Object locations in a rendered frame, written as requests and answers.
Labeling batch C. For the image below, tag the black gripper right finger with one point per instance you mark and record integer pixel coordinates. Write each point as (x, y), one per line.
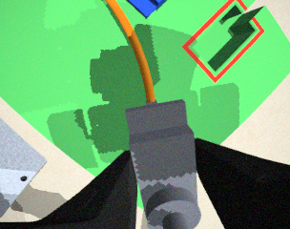
(247, 192)

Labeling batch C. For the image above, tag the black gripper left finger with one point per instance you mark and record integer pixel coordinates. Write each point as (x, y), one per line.
(108, 202)

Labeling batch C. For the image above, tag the green flat plate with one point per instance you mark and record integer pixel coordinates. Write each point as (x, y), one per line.
(68, 67)

